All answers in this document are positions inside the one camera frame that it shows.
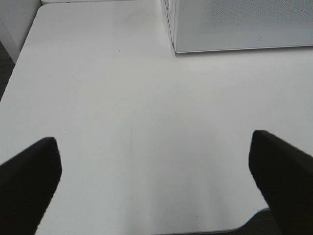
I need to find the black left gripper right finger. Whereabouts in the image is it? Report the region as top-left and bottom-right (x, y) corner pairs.
(248, 130), (313, 235)

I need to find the white microwave door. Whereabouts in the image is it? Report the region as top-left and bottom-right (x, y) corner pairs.
(177, 0), (313, 53)

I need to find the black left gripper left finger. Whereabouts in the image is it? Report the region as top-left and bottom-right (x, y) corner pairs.
(0, 137), (62, 235)

